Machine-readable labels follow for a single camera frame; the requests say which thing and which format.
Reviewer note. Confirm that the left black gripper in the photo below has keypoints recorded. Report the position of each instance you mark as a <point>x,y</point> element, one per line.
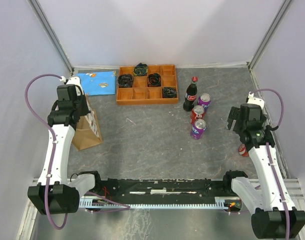
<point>85,110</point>

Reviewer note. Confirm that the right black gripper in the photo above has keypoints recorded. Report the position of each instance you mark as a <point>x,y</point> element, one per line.
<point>234,115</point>

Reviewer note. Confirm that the purple fanta can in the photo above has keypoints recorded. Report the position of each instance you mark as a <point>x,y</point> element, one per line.
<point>198,128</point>
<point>204,100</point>

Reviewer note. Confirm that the burlap canvas watermelon bag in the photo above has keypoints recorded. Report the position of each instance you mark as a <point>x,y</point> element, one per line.
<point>88,132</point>

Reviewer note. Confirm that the glass cola bottle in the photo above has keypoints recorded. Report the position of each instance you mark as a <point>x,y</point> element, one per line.
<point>191,94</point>

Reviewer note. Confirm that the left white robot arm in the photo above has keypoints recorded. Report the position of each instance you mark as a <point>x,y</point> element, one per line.
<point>54,194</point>

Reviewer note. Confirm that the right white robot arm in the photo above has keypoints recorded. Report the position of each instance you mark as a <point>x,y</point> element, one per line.
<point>273,213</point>

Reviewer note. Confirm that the red cola can right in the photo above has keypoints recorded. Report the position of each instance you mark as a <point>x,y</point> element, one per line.
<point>242,150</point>

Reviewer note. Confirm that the red cola can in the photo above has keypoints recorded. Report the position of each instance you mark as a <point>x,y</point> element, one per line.
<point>196,113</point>
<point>242,150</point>

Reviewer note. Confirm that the red cola can middle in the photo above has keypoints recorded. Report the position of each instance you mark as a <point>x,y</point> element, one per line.
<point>196,113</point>

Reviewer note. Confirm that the blue patterned cloth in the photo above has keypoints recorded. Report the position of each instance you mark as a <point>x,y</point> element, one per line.
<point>98,83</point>

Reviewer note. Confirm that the rolled dark belt left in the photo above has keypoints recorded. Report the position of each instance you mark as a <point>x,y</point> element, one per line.
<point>125,80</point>

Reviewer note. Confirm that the wooden compartment tray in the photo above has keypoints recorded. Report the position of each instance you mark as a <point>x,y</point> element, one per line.
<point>141,93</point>

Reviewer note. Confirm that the rolled dark belt top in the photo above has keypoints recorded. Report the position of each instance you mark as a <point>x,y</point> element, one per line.
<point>140,69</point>

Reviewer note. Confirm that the rolled dark belt centre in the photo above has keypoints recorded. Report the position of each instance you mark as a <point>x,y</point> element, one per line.
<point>154,80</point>

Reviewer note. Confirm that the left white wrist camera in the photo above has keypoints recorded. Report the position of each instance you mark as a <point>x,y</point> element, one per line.
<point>74,81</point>

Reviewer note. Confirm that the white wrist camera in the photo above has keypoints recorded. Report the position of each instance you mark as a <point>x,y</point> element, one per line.
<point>251,99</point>
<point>74,81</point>

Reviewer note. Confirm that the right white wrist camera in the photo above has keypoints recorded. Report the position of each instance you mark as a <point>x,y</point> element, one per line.
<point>251,99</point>

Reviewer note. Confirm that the white slotted cable duct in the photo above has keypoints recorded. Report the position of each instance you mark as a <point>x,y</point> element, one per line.
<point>92,203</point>

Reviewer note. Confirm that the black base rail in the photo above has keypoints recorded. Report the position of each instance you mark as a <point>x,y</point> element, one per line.
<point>158,190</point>

